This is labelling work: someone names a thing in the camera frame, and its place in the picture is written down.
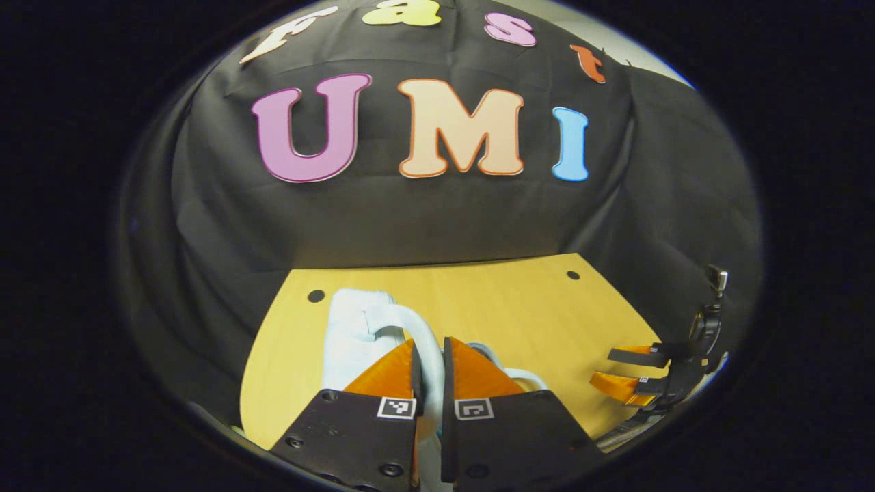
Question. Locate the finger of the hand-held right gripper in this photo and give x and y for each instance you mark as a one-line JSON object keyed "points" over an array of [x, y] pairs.
{"points": [[629, 388], [642, 355]]}

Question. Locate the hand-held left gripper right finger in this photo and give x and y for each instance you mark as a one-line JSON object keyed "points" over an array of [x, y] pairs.
{"points": [[446, 383]]}

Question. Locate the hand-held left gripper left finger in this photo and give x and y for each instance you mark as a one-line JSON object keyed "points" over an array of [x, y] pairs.
{"points": [[415, 383]]}

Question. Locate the light blue suitcase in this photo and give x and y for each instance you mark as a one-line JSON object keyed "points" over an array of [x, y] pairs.
{"points": [[355, 335]]}

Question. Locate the black backdrop cloth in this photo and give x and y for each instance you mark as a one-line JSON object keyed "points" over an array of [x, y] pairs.
{"points": [[424, 219]]}

